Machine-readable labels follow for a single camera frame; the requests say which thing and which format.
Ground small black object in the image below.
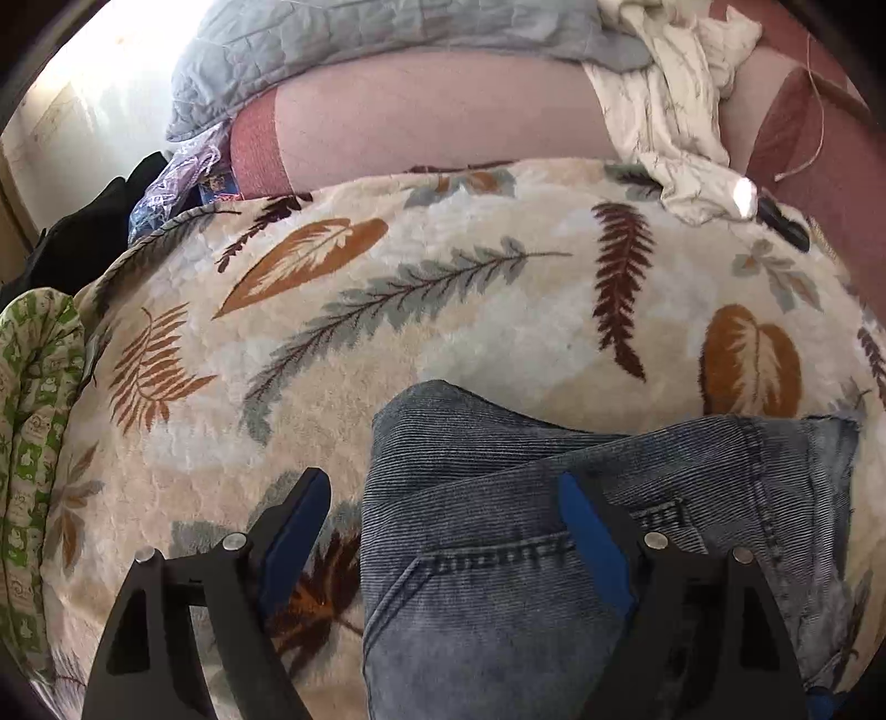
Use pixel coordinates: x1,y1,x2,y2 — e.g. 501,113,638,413
754,197,812,254

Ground blue plastic bag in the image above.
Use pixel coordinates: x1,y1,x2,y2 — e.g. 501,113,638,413
197,173,245,206

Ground blue denim pants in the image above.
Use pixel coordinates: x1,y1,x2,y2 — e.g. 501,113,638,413
361,379,863,720

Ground black clothes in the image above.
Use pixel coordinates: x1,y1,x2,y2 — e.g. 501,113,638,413
20,151,171,295

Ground green checked folded quilt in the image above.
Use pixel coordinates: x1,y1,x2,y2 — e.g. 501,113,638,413
0,287,87,666

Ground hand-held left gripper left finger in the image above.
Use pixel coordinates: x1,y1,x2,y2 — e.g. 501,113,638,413
81,467,333,720

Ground leaf print fleece blanket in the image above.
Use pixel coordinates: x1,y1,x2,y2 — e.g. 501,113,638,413
34,158,886,720

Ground thin orange cable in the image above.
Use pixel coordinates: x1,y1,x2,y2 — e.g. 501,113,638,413
771,28,830,182

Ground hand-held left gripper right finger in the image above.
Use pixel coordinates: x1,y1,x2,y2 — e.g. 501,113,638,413
557,472,810,720

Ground white printed cloth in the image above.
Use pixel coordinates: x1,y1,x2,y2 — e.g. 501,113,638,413
581,0,763,226

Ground grey quilted pillow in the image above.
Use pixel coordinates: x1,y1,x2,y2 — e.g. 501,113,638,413
164,0,652,143

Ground purple plastic bag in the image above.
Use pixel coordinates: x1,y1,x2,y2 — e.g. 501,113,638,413
128,125,233,238

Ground pink bed sheet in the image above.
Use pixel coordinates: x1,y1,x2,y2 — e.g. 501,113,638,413
228,0,886,292

